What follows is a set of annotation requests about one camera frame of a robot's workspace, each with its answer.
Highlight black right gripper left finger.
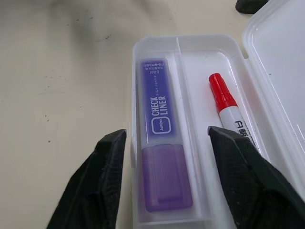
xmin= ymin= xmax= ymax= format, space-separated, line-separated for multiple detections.
xmin=49 ymin=129 xmax=128 ymax=229

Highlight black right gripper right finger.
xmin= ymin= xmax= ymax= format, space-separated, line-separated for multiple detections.
xmin=207 ymin=125 xmax=305 ymax=229

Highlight purple highlighter marker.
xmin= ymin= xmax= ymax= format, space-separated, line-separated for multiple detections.
xmin=136 ymin=58 xmax=194 ymax=213

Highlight red capped whiteboard marker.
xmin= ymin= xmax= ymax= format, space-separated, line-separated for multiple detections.
xmin=208 ymin=73 xmax=261 ymax=155

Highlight translucent white plastic pencil case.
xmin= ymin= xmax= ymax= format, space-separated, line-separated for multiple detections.
xmin=130 ymin=0 xmax=305 ymax=229

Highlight black object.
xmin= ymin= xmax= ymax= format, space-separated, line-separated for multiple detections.
xmin=234 ymin=0 xmax=269 ymax=15

